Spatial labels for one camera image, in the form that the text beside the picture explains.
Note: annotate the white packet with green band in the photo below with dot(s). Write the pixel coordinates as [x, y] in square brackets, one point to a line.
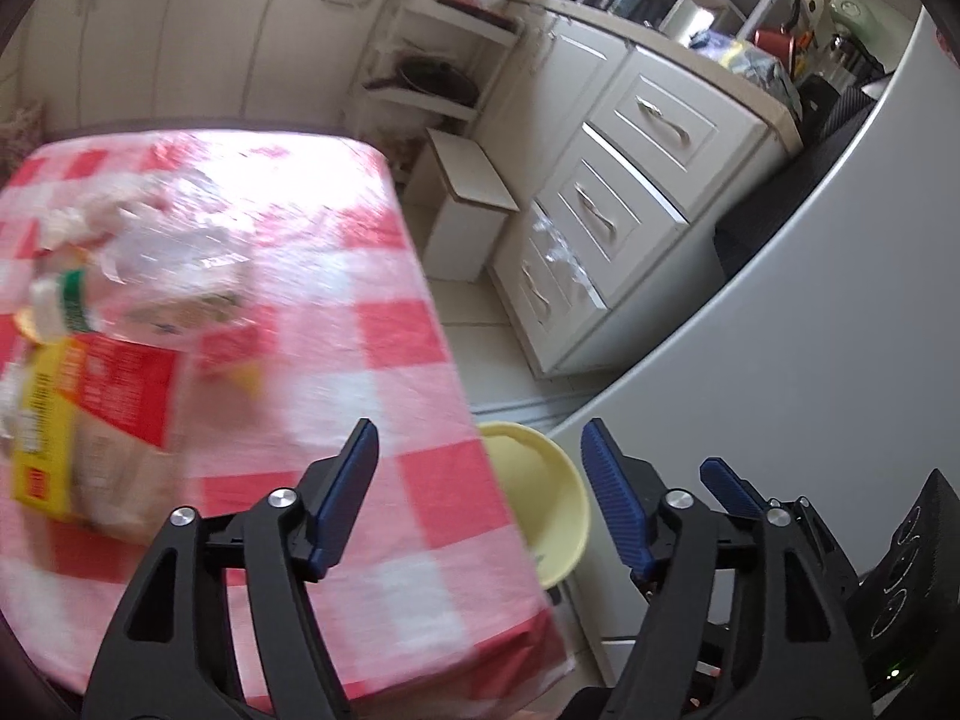
[71, 304]

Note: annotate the crumpled clear drawer bag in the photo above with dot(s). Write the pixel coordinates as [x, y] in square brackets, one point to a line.
[562, 247]

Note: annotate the small yellow wrapper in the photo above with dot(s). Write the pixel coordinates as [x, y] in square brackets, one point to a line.
[240, 379]

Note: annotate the blue grey bag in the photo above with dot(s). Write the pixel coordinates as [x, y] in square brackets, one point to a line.
[757, 67]

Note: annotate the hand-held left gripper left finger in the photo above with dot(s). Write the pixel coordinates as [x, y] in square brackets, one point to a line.
[341, 495]

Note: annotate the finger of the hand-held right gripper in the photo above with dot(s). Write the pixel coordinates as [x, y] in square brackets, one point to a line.
[731, 484]

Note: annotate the black textured cover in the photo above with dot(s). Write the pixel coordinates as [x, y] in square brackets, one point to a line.
[772, 217]

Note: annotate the white tiered shelf rack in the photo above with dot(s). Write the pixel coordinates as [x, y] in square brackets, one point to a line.
[442, 106]

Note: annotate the red checkered plastic tablecloth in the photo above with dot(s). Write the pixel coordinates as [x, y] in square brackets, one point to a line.
[420, 390]

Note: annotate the white water boiler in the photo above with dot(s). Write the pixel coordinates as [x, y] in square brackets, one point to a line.
[690, 15]

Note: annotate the red pot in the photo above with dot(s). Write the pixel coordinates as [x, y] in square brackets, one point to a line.
[772, 45]

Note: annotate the white base cabinets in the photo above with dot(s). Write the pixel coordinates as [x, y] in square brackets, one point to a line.
[187, 30]

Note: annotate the pale green appliance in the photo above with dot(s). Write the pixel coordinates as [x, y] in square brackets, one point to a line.
[847, 15]

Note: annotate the white refrigerator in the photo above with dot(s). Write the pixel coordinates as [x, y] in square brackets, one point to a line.
[787, 315]

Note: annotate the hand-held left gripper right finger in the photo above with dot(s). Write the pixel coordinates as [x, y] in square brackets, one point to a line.
[615, 495]

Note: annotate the white drawer cabinet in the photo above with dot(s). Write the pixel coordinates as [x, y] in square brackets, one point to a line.
[645, 165]

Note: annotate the yellow plastic basin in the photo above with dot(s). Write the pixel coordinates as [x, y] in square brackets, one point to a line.
[540, 495]

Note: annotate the yellow red cardboard box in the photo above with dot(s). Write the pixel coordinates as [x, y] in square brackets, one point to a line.
[120, 390]

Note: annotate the black frying pan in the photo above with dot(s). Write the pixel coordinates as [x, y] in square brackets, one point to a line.
[435, 79]

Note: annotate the white step stool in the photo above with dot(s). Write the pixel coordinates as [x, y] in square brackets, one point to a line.
[472, 172]

